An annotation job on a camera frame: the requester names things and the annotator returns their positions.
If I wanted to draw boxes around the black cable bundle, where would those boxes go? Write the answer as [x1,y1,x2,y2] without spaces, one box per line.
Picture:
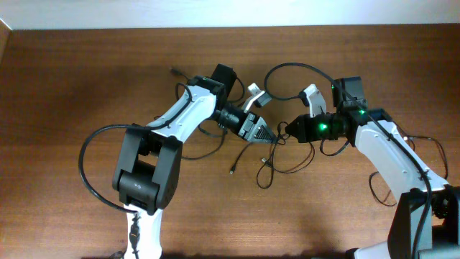
[229,121,316,190]

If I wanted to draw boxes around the thin black cable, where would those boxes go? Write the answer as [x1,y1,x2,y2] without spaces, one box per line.
[368,124,449,207]

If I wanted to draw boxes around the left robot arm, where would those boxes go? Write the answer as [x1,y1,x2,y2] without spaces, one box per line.
[112,64,275,258]

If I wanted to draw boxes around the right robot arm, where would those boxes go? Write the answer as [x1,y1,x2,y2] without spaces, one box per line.
[285,77,459,258]

